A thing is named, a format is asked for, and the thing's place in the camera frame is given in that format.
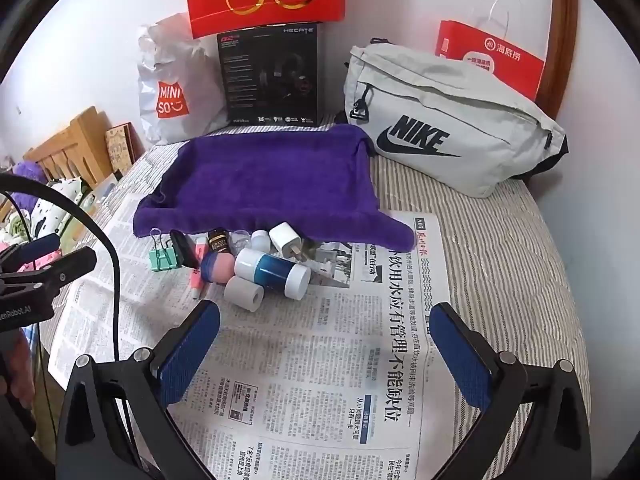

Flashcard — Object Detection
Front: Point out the purple towel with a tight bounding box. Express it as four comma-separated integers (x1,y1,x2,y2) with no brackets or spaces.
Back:
132,124,417,252

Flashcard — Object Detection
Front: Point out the brown patterned book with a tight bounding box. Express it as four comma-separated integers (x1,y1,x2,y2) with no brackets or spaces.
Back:
105,122,137,171

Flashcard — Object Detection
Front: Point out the blue white bottle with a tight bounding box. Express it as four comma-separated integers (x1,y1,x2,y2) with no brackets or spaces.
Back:
234,249,311,302

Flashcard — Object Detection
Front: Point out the black product box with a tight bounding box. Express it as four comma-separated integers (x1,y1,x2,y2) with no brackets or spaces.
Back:
216,22,321,128

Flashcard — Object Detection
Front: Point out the red paper bag clear handle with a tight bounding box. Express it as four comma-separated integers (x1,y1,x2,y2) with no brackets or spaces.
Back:
434,0,547,106

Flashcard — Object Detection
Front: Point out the white plastic bag red label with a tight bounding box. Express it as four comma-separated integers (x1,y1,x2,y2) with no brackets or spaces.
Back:
137,11,228,146

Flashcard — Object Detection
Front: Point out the dark tube gold label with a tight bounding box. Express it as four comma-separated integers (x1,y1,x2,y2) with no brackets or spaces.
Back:
207,228,232,256

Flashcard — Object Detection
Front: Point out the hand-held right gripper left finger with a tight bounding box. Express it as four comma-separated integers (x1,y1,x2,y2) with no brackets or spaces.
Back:
55,300,222,480

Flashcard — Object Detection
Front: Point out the white floral pillow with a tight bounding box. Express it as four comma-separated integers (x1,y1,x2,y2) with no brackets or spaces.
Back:
30,177,96,241

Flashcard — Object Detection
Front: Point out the wooden headboard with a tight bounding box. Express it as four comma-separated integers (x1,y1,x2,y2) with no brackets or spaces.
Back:
22,106,115,186

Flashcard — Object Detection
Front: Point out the purple plush toy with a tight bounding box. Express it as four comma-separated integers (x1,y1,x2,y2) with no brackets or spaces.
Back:
12,160,51,211

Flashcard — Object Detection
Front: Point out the white charger plug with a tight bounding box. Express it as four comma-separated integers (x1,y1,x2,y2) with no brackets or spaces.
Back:
269,222,302,262

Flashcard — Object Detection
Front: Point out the black stick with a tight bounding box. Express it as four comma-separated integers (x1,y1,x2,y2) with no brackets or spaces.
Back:
169,230,201,268

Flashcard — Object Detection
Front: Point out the person's left hand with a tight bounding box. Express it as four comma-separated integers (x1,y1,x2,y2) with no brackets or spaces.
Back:
0,332,33,401

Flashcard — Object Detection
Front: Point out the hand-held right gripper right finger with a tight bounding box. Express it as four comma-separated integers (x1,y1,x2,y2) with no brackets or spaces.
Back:
429,301,593,480

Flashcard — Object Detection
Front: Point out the wooden door frame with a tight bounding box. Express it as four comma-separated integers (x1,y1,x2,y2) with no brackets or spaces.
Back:
537,0,580,121

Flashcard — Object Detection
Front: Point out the pink and blue container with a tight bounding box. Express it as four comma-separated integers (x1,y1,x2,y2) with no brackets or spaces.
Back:
200,252,237,286

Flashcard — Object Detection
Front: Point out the white cup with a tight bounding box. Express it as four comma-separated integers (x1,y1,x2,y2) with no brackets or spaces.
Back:
224,275,265,311

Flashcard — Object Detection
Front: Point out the newspaper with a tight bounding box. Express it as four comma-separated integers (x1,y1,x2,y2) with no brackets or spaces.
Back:
47,150,453,480

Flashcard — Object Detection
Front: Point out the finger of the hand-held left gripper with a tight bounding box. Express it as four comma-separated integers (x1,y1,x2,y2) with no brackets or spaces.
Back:
30,247,99,293
0,233,62,273

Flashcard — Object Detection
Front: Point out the pink highlighter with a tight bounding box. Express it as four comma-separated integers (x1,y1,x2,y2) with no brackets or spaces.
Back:
189,240,211,297

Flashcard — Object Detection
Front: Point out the green binder clip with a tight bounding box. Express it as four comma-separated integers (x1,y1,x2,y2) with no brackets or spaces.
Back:
148,227,180,273

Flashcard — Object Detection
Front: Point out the black cable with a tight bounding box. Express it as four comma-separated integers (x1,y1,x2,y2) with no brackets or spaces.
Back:
0,175,122,361

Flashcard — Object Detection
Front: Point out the grey waist bag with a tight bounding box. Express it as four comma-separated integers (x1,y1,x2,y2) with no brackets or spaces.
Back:
344,37,570,198

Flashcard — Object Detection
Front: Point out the green patterned cloth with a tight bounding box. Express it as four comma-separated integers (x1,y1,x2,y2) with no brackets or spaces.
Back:
0,210,36,247

